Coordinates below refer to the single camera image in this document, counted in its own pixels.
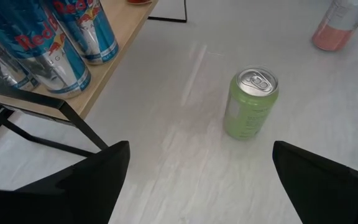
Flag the silver and pink can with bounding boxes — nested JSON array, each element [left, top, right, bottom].
[[311, 0, 358, 52]]

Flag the wooden shelf with black legs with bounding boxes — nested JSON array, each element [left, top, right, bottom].
[[0, 0, 188, 158]]

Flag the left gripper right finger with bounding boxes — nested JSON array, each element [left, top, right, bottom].
[[272, 140, 358, 224]]

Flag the green Sanzo can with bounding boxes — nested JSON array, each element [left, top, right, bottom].
[[222, 65, 280, 141]]

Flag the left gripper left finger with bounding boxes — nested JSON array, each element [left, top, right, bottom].
[[0, 140, 131, 224]]

